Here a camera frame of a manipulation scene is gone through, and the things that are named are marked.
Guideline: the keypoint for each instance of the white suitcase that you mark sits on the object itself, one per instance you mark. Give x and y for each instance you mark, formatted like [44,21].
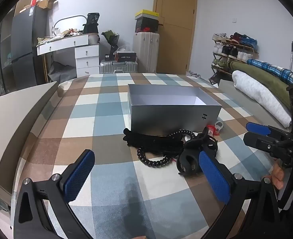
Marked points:
[146,52]

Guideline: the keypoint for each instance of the white rolled blanket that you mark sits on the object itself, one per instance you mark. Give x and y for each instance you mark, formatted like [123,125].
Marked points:
[258,94]

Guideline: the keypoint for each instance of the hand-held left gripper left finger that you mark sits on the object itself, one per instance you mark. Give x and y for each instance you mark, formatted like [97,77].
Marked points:
[79,176]

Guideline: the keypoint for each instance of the silver cardboard box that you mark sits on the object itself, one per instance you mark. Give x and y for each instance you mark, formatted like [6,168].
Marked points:
[171,117]

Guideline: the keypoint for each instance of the pile of desk clutter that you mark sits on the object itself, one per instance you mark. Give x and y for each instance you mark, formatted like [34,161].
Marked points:
[59,35]

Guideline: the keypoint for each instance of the tall flat cardboard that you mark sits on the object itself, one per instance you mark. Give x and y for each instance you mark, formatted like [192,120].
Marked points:
[22,3]

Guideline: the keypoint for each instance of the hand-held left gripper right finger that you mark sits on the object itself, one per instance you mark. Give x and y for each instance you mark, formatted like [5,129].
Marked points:
[213,176]

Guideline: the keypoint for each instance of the wooden broom stick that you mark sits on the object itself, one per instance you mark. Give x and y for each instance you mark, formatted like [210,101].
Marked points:
[45,67]

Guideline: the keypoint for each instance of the black bag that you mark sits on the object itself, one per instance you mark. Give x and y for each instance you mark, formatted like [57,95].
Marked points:
[91,23]

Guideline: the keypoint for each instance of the pair of light sneakers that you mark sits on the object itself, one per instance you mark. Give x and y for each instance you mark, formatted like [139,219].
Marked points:
[193,74]

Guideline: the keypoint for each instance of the dark wrapped bouquet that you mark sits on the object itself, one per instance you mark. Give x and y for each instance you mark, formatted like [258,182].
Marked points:
[111,38]

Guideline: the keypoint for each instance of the black and red box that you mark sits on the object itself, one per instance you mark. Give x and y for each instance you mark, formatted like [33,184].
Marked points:
[125,56]

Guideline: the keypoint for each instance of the yellow shoe box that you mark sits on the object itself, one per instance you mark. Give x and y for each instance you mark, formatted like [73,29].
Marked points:
[146,14]

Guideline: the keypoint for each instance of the blue plaid rolled blanket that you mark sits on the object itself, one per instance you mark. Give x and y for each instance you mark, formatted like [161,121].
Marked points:
[273,69]

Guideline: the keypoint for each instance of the oval mirror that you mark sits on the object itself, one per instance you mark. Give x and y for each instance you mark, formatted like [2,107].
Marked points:
[69,26]

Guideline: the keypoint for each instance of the grey refrigerator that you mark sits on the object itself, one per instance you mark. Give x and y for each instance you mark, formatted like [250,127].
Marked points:
[27,44]

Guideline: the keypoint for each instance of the black shoe box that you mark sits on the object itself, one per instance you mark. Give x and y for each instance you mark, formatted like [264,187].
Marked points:
[146,26]

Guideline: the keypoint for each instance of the open cardboard box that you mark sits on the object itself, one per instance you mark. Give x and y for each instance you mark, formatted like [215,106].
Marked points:
[46,3]

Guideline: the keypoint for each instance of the person's right hand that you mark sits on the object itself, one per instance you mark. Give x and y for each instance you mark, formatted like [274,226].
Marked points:
[277,176]

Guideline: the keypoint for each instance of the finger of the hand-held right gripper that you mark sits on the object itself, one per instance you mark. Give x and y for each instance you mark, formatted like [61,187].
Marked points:
[257,127]
[258,142]

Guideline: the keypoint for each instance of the white ribbed container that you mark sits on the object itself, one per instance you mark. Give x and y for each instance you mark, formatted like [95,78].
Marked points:
[93,38]

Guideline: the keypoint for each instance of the wooden door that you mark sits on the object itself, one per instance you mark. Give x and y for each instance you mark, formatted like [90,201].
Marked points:
[179,29]

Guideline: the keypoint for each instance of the dark glass cabinet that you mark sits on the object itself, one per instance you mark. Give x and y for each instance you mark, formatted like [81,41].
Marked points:
[2,54]

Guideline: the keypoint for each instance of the dark grey cloth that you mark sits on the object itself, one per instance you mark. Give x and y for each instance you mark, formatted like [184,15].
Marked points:
[61,73]

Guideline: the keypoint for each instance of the wooden shoe rack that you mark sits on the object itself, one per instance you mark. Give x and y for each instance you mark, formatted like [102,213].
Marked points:
[236,45]

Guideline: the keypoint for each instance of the black claw clip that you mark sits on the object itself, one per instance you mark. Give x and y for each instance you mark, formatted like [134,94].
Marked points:
[190,154]

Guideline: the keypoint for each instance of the rows of sneakers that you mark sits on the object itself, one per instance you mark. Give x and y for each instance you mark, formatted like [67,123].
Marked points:
[231,51]

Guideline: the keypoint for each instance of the small red hair accessory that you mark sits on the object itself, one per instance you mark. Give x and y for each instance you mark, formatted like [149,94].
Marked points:
[211,129]

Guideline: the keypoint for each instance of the long black hair clip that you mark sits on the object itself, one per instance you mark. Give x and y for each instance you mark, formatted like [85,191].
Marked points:
[149,140]

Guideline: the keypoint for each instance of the silver suitcase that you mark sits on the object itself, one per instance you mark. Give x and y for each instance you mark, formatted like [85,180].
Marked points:
[118,67]

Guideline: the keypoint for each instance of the white vanity desk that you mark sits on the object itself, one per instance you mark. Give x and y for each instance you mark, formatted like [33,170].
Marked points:
[86,54]

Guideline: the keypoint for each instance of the black pole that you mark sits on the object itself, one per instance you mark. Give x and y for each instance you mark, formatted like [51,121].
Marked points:
[291,54]

